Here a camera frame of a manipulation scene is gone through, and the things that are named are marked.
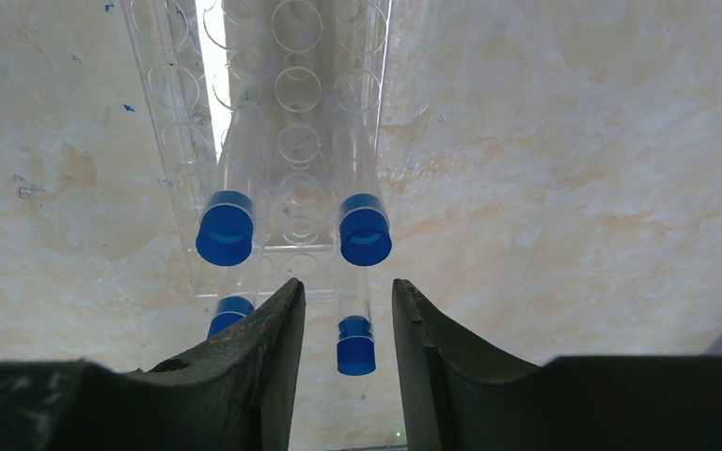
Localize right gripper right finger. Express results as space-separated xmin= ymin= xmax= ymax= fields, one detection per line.
xmin=392 ymin=279 xmax=722 ymax=450

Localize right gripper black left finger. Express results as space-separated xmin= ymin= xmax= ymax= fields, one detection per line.
xmin=0 ymin=279 xmax=306 ymax=450

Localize clear plastic tube rack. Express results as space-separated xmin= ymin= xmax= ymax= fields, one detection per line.
xmin=121 ymin=1 xmax=392 ymax=301

